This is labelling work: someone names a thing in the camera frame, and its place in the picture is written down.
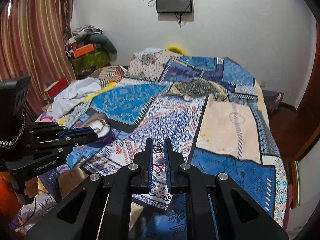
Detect patchwork patterned bedspread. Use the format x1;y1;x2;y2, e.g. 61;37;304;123
40;56;287;225

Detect small dark wall monitor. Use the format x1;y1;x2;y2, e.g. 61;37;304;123
156;0;193;14

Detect wooden door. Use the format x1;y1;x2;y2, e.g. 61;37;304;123
269;24;320;160

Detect pile of clothes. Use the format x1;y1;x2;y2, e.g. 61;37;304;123
65;25;117;57

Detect green patterned storage box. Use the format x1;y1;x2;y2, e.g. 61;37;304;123
72;49;110;76

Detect dark bag on floor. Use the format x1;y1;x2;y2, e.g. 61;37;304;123
263;90;284;116

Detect orange box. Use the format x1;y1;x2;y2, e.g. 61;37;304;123
73;44;94;58

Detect red striped curtain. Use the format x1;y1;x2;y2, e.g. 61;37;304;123
1;0;75;120

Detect white cloth on bed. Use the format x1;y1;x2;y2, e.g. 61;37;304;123
47;77;101;120

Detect striped pillow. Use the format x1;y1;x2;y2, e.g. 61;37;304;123
98;65;127;87

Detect red white box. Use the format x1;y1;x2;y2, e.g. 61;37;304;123
44;77;69;98

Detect purple heart jewelry box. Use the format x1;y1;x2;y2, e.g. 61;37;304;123
88;119;114;148

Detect yellow round object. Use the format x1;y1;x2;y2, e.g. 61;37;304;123
165;44;188;55

